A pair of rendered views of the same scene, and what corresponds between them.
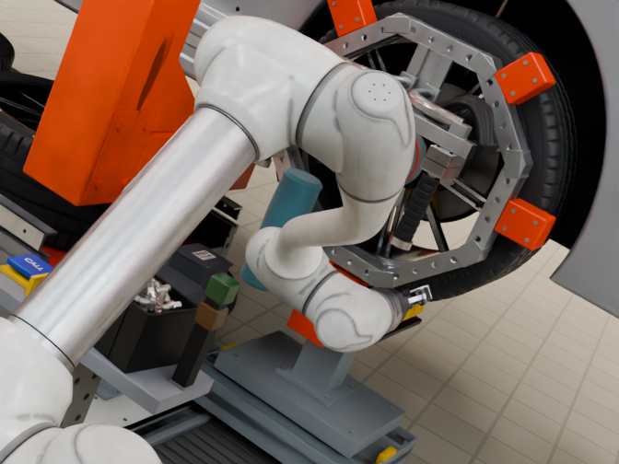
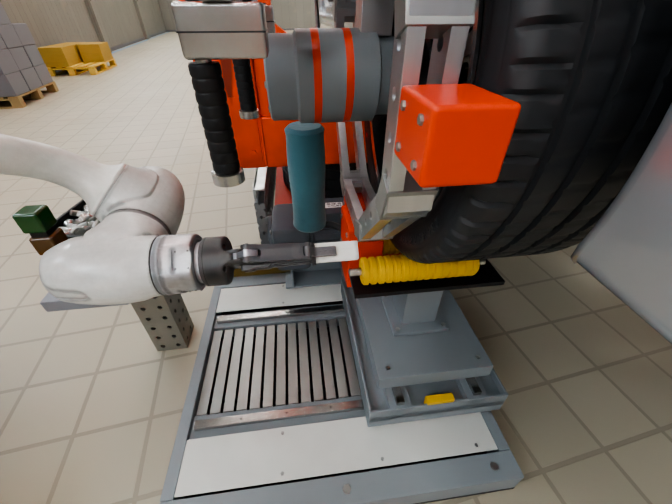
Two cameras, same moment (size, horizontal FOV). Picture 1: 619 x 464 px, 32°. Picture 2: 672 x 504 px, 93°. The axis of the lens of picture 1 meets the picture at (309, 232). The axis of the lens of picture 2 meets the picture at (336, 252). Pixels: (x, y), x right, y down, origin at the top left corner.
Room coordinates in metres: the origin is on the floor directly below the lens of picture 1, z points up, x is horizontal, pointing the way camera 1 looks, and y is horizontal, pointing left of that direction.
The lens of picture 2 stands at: (1.90, -0.61, 0.94)
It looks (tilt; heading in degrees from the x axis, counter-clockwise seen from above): 37 degrees down; 60
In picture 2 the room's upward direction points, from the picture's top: straight up
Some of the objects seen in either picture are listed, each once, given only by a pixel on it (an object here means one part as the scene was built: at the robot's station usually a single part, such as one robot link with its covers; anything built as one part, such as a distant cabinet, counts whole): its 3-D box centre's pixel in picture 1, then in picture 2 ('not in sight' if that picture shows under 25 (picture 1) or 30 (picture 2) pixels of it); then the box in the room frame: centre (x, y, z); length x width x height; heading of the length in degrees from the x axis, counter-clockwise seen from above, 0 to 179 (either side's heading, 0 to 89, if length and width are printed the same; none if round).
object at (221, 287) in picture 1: (222, 289); (35, 219); (1.67, 0.09, 0.64); 0.04 x 0.04 x 0.04; 68
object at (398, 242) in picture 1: (416, 208); (217, 124); (1.98, -0.17, 0.83); 0.04 x 0.04 x 0.16
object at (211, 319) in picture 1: (211, 314); (50, 241); (1.67, 0.09, 0.59); 0.04 x 0.04 x 0.04; 68
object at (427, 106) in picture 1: (451, 94); not in sight; (2.11, -0.14, 1.03); 0.19 x 0.18 x 0.11; 158
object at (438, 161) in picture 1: (444, 160); (224, 28); (2.00, -0.18, 0.93); 0.09 x 0.05 x 0.05; 158
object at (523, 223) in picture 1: (525, 224); (446, 133); (2.14, -0.39, 0.85); 0.09 x 0.08 x 0.07; 68
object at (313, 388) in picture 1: (331, 348); (417, 289); (2.42, -0.16, 0.32); 0.40 x 0.30 x 0.28; 68
